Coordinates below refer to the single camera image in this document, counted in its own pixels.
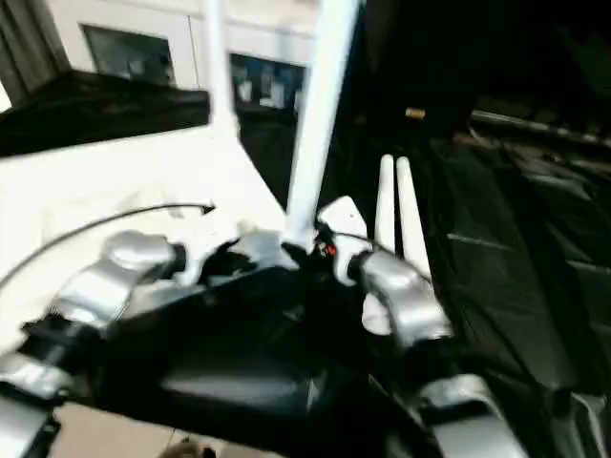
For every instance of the white plastic table top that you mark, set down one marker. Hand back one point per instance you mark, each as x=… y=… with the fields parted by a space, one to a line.
x=115 y=181

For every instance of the white plastic table leg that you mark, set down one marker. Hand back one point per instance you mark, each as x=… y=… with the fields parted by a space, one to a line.
x=410 y=210
x=215 y=57
x=385 y=200
x=320 y=114

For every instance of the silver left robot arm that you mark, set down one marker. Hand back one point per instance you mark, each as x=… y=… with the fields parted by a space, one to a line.
x=95 y=286

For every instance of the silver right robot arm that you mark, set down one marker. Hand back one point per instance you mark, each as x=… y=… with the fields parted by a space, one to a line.
x=401 y=296

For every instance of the black plastic mat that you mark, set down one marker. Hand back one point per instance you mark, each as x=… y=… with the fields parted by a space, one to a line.
x=267 y=363

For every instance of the small gold label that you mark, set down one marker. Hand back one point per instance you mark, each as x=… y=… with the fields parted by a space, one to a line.
x=414 y=114

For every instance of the white glass-door cabinet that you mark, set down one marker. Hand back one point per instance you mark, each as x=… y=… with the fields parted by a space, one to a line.
x=143 y=38

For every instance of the black low bench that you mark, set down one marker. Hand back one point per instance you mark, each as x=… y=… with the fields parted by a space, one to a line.
x=544 y=124

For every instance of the grey curtain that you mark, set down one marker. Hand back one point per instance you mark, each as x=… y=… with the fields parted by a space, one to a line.
x=29 y=38

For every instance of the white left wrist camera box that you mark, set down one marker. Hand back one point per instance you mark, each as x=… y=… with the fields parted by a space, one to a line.
x=196 y=248

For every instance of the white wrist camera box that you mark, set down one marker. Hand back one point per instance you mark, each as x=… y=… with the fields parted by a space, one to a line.
x=339 y=224
x=196 y=248

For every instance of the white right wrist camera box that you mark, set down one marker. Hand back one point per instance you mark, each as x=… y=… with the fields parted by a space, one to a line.
x=339 y=224

